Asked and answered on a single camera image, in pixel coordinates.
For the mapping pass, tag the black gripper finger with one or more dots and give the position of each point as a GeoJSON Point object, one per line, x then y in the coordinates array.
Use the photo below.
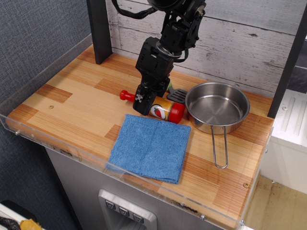
{"type": "Point", "coordinates": [161, 87]}
{"type": "Point", "coordinates": [144, 98]}

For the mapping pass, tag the steel pan with wire handle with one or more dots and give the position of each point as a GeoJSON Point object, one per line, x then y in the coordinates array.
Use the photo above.
{"type": "Point", "coordinates": [217, 108]}

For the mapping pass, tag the blue folded cloth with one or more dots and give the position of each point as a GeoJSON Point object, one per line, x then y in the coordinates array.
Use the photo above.
{"type": "Point", "coordinates": [151, 148]}

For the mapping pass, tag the dark right shelf post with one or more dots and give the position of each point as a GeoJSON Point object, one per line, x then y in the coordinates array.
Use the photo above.
{"type": "Point", "coordinates": [289, 66]}

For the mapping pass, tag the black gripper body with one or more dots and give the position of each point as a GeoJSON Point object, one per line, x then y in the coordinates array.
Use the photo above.
{"type": "Point", "coordinates": [153, 65]}

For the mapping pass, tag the dark left shelf post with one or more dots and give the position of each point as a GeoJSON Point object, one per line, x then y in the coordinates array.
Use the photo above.
{"type": "Point", "coordinates": [100, 29]}

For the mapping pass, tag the yellow object bottom left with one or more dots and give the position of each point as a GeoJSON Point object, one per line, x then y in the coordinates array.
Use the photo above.
{"type": "Point", "coordinates": [29, 224]}

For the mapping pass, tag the clear acrylic table guard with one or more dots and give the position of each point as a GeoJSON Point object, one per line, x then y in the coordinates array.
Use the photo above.
{"type": "Point", "coordinates": [65, 101]}

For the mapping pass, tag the white cabinet on right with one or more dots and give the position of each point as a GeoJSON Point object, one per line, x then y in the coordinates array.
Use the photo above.
{"type": "Point", "coordinates": [285, 157]}

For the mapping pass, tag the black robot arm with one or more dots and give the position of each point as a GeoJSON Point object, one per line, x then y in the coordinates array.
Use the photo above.
{"type": "Point", "coordinates": [180, 27]}

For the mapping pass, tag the red toy sauce bottle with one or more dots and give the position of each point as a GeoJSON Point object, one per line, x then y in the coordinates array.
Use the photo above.
{"type": "Point", "coordinates": [166, 110]}

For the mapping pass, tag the dark shelf post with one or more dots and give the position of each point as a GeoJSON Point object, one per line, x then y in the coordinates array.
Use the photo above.
{"type": "Point", "coordinates": [100, 29]}
{"type": "Point", "coordinates": [289, 66]}

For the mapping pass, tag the silver button panel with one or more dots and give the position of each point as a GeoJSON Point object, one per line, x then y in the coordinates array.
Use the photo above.
{"type": "Point", "coordinates": [121, 214]}

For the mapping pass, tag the green handled toy spatula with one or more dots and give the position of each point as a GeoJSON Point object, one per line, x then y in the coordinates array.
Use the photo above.
{"type": "Point", "coordinates": [176, 95]}

